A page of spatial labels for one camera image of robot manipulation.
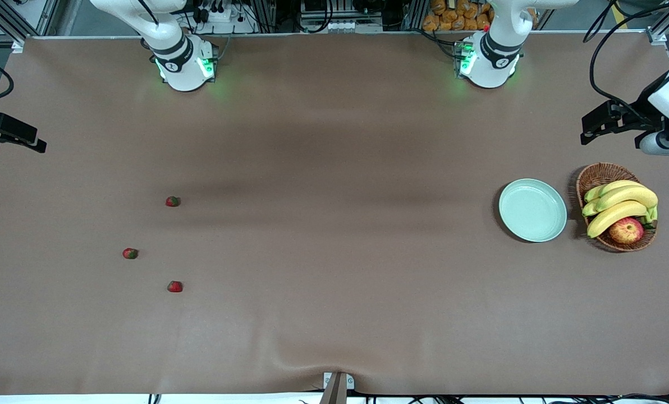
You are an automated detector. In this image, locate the light green round plate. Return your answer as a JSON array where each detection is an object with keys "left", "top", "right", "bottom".
[{"left": 498, "top": 178, "right": 568, "bottom": 243}]

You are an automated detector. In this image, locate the brown wicker basket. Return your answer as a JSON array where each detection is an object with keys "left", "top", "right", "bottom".
[{"left": 576, "top": 163, "right": 658, "bottom": 253}]

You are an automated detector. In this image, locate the yellow banana bunch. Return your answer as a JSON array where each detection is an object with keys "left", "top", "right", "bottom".
[{"left": 581, "top": 180, "right": 659, "bottom": 238}]

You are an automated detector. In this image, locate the red yellow apple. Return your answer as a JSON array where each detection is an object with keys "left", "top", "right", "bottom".
[{"left": 608, "top": 217, "right": 645, "bottom": 245}]

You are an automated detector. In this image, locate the white power strip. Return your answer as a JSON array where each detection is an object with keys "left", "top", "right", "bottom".
[{"left": 197, "top": 0, "right": 245, "bottom": 23}]

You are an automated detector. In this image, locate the electronics unit with connectors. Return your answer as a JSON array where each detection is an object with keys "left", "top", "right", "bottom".
[{"left": 300, "top": 0, "right": 384, "bottom": 33}]

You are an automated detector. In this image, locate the large table cover mat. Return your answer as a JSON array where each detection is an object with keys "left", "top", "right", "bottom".
[{"left": 0, "top": 31, "right": 669, "bottom": 396}]

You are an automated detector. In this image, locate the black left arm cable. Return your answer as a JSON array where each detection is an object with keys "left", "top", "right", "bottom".
[{"left": 584, "top": 0, "right": 669, "bottom": 121}]

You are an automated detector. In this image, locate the metal bracket with pole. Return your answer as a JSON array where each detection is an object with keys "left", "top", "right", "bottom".
[{"left": 319, "top": 371, "right": 355, "bottom": 404}]

